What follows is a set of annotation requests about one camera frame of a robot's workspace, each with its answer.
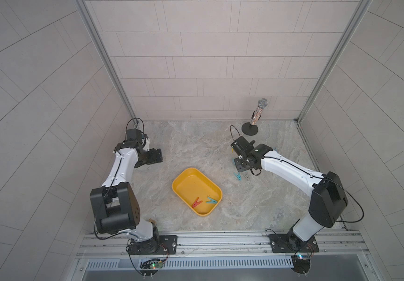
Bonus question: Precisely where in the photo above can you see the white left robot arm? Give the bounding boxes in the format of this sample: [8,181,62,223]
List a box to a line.
[89,148,163,244]

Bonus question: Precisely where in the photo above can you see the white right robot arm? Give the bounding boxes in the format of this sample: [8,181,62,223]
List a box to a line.
[231,140,348,248]

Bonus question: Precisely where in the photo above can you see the yellow plastic storage box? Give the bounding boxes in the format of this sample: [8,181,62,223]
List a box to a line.
[172,167,223,217]

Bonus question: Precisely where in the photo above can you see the glittery stand with black base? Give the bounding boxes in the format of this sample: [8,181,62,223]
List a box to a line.
[242,98,268,136]

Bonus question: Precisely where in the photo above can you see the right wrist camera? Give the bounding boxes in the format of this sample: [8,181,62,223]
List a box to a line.
[231,137,255,158]

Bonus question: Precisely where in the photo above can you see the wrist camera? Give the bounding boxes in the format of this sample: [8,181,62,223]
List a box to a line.
[125,128,144,145]
[231,137,255,158]

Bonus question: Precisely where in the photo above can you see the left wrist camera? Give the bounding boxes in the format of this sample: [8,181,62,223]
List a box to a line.
[125,128,144,145]

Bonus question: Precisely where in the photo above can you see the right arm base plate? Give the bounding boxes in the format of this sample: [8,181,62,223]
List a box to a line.
[266,233,320,254]

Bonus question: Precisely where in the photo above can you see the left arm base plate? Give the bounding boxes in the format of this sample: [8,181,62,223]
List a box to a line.
[126,235,178,255]

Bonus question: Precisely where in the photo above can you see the aluminium front rail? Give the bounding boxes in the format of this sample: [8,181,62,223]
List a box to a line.
[78,229,368,259]

